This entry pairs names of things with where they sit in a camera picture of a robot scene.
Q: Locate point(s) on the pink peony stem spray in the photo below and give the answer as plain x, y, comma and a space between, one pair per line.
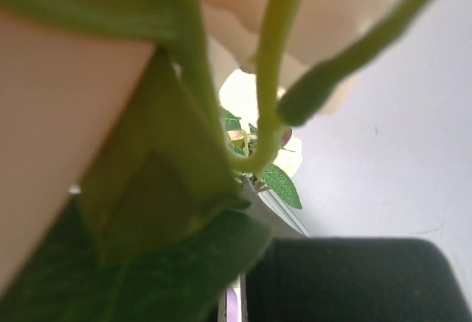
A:
61, 92

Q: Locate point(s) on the green leafy stem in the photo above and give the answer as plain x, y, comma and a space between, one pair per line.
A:
158, 230

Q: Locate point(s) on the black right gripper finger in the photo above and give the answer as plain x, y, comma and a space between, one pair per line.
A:
355, 279

